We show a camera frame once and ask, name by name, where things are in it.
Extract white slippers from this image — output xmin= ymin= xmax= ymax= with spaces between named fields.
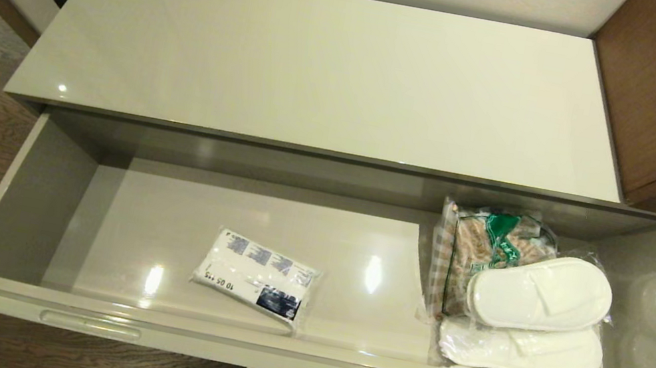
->
xmin=431 ymin=302 xmax=613 ymax=368
xmin=460 ymin=239 xmax=621 ymax=348

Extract open grey drawer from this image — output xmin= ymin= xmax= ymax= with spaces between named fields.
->
xmin=0 ymin=98 xmax=656 ymax=368

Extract white tissue pack blue print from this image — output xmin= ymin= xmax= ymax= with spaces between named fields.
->
xmin=185 ymin=224 xmax=328 ymax=333

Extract glossy grey cabinet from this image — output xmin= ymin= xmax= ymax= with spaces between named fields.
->
xmin=0 ymin=0 xmax=656 ymax=230

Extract green brown snack bag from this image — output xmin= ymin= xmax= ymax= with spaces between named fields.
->
xmin=418 ymin=195 xmax=566 ymax=339

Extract white slippers in flat bag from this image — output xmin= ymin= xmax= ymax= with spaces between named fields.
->
xmin=431 ymin=302 xmax=613 ymax=368

